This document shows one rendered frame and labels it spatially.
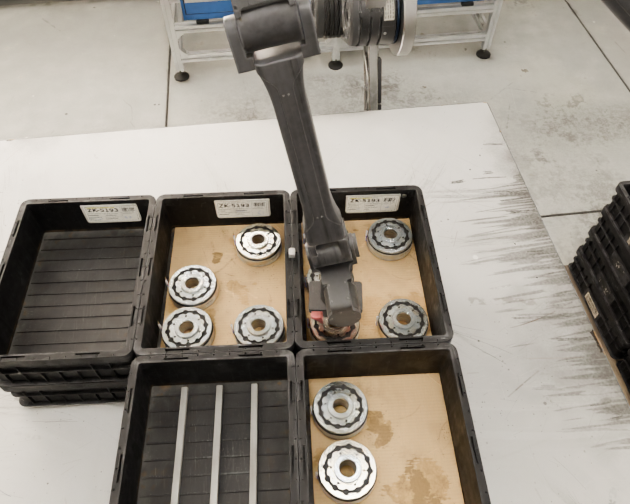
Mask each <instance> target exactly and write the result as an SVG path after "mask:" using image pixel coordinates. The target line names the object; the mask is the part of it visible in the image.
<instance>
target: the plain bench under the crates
mask: <svg viewBox="0 0 630 504"><path fill-rule="evenodd" d="M312 117H313V122H314V126H315V130H316V134H317V138H318V142H319V147H320V151H321V155H322V159H323V163H324V167H325V171H326V176H327V180H328V184H329V188H345V187H372V186H399V185H416V186H419V187H420V188H421V189H422V192H423V196H424V201H425V205H426V210H427V214H428V219H429V224H430V228H431V233H432V237H433V242H434V246H435V251H436V255H437V260H438V264H439V269H440V273H441V278H442V283H443V287H444V292H445V296H446V301H447V305H448V310H449V314H450V319H451V323H452V328H453V333H454V335H453V338H452V341H451V344H453V345H454V346H455V347H456V349H457V351H458V355H459V360H460V364H461V369H462V373H463V378H464V382H465V387H466V392H467V396H468V401H469V405H470V410H471V414H472V419H473V423H474V428H475V432H476V437H477V441H478V446H479V451H480V455H481V460H482V464H483V469H484V473H485V478H486V482H487V487H488V491H489V496H490V500H491V504H630V406H629V404H628V402H627V400H626V398H625V396H624V393H623V391H622V389H621V387H620V385H619V383H618V381H617V378H616V376H615V374H614V372H613V370H612V368H611V366H610V363H609V361H608V359H607V357H606V355H605V353H604V351H603V348H602V346H601V344H600V342H599V340H598V338H597V336H596V333H595V331H594V329H593V327H592V325H591V323H590V321H589V318H588V316H587V314H586V312H585V310H584V308H583V306H582V303H581V301H580V299H579V297H578V295H577V293H576V291H575V288H574V286H573V284H572V282H571V280H570V278H569V276H568V273H567V271H566V269H565V267H564V265H563V263H562V261H561V258H560V256H559V254H558V252H557V250H556V248H555V246H554V244H553V241H552V239H551V237H550V235H549V233H548V231H547V229H546V226H545V224H544V222H543V220H542V218H541V216H540V214H539V211H538V209H537V207H536V205H535V203H534V201H533V199H532V196H531V194H530V192H529V190H528V188H527V186H526V184H525V181H524V179H523V177H522V175H521V173H520V171H519V169H518V166H517V164H516V162H515V160H514V158H513V156H512V154H511V151H510V149H509V147H508V145H507V143H506V141H505V139H504V136H503V134H502V132H501V130H500V128H499V126H498V124H497V121H496V119H495V117H494V115H493V113H492V111H491V109H490V107H489V104H488V103H486V102H472V103H460V104H447V105H435V106H422V107H410V108H397V109H385V110H372V111H360V112H347V113H335V114H322V115H312ZM265 190H285V191H287V192H288V193H289V194H291V193H292V192H293V191H294V190H297V188H296V184H295V181H294V177H293V174H292V171H291V167H290V164H289V160H288V157H287V153H286V150H285V146H284V143H283V139H282V136H281V132H280V129H279V125H278V122H277V118H272V119H260V120H247V121H235V122H222V123H210V124H197V125H185V126H172V127H160V128H147V129H134V130H122V131H109V132H97V133H84V134H72V135H59V136H47V137H34V138H22V139H9V140H0V259H2V256H3V254H4V251H5V248H6V245H7V242H8V239H9V236H10V233H11V230H12V227H13V224H14V222H15V219H16V216H17V213H18V210H19V207H20V205H21V203H22V202H24V201H26V200H28V199H49V198H76V197H103V196H130V195H152V196H154V197H155V199H156V200H157V198H158V197H159V196H161V195H163V194H184V193H211V192H238V191H265ZM124 403H125V402H116V403H95V404H74V405H53V406H32V407H23V406H21V405H20V404H19V397H13V396H12V395H11V392H5V391H3V390H2V389H1V388H0V504H109V500H110V493H111V487H112V481H113V474H114V468H115V461H116V455H117V448H118V442H119V436H120V429H121V423H122V416H123V410H124Z"/></svg>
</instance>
